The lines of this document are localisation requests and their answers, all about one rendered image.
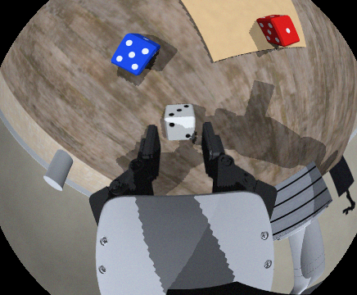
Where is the red die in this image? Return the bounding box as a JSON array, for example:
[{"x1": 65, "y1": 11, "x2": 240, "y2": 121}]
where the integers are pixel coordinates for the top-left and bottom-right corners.
[{"x1": 256, "y1": 15, "x2": 300, "y2": 47}]

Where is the beige flat mat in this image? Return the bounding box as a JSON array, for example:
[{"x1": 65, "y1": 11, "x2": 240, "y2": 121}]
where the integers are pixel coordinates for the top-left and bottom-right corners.
[{"x1": 180, "y1": 0, "x2": 306, "y2": 62}]

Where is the blue die with white pips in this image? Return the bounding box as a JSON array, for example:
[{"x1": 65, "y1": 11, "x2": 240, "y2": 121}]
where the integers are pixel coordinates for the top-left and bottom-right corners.
[{"x1": 111, "y1": 34, "x2": 160, "y2": 75}]

